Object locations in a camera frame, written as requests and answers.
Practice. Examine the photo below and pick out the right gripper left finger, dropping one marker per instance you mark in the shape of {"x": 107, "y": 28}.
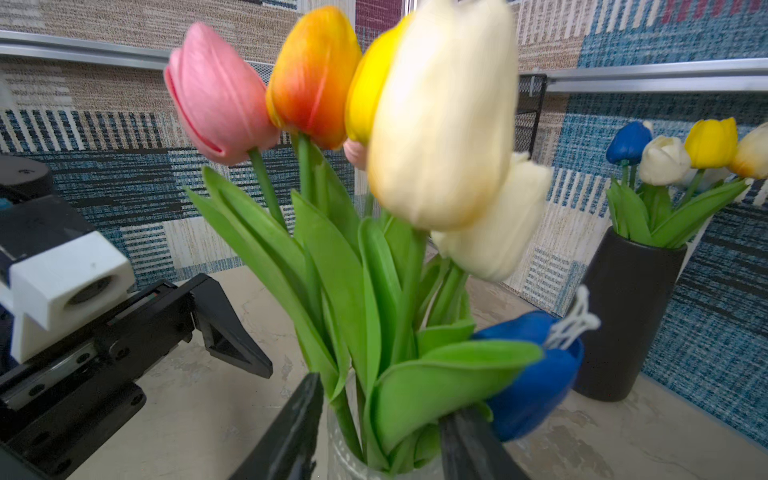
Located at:
{"x": 287, "y": 449}

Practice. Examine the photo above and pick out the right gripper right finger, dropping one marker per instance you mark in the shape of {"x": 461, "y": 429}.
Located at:
{"x": 471, "y": 451}

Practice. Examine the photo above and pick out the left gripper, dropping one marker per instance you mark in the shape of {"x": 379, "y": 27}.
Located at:
{"x": 60, "y": 407}

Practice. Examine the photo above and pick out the clear glass vase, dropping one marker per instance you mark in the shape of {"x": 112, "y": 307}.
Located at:
{"x": 343, "y": 465}

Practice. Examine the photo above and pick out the blue tulip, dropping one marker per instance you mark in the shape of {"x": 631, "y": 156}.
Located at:
{"x": 517, "y": 371}
{"x": 627, "y": 146}

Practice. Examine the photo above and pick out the light pink tulip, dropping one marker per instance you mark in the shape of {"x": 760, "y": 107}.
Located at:
{"x": 356, "y": 153}

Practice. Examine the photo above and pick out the dark grey cylindrical vase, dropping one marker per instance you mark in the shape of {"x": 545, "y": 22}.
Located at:
{"x": 629, "y": 285}

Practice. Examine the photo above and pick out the orange red tulip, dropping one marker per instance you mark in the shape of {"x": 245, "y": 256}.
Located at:
{"x": 306, "y": 96}

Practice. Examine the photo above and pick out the yellow orange tulip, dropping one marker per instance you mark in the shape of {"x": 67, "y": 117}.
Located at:
{"x": 361, "y": 107}

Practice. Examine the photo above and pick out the orange cream tulip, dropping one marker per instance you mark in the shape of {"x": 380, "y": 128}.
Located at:
{"x": 750, "y": 162}

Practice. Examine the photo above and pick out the pale cream tulip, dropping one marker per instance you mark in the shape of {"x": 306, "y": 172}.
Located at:
{"x": 664, "y": 162}

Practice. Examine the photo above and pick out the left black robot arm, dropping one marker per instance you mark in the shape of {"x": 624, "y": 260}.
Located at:
{"x": 21, "y": 174}

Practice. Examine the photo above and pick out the black wire shelf rack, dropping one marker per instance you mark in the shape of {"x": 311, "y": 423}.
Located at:
{"x": 531, "y": 92}

